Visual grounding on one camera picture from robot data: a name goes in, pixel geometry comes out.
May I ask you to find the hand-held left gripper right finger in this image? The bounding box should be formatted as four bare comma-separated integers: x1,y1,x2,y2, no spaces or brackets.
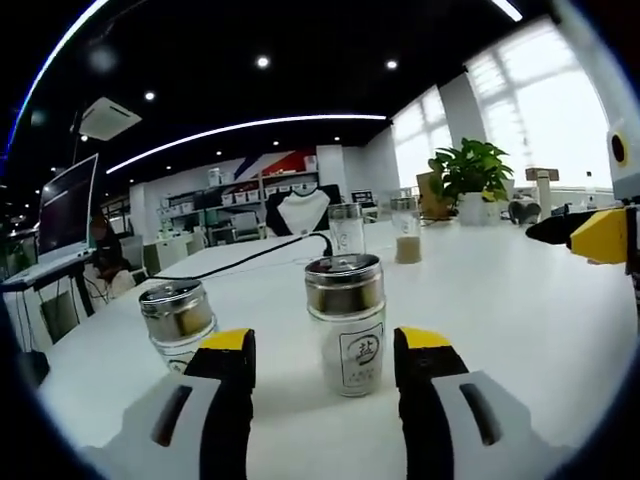
393,325,577,480

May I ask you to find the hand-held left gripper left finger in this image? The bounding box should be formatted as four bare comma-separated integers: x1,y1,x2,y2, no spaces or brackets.
82,327,257,480

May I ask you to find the small seasoning bottle white powder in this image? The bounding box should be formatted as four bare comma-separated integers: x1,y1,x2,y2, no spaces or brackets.
304,253,387,399
138,278,219,375

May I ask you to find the tall seasoning bottle brown powder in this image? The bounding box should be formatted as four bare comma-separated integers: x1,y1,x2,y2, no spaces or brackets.
389,196,424,265

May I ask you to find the tall seasoning bottle pale powder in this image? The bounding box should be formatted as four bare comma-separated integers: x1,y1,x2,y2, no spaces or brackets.
327,202,366,257

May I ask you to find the green potted plant white pot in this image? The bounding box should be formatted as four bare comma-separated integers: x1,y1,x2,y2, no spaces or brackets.
427,138,516,227

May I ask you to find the brown cardboard bag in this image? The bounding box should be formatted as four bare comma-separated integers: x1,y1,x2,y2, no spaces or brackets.
415,171,447,220

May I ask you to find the long ceiling light strip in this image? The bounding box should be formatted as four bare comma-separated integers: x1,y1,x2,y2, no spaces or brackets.
104,114,388,176
491,0,525,23

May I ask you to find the open silver laptop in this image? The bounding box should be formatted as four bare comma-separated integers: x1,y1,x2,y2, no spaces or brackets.
1,152,100,290

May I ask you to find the chair with black white shirt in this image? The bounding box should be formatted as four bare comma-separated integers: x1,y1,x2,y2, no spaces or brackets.
264,183,342,238

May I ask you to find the shelf with white bins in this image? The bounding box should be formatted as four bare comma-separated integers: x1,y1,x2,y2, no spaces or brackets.
158,154,321,246

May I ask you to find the ceiling air conditioner unit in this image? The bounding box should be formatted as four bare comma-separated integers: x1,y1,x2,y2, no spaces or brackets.
78,96,144,143

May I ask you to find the black power cable with plug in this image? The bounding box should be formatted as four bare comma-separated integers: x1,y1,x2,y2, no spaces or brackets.
148,232,336,282

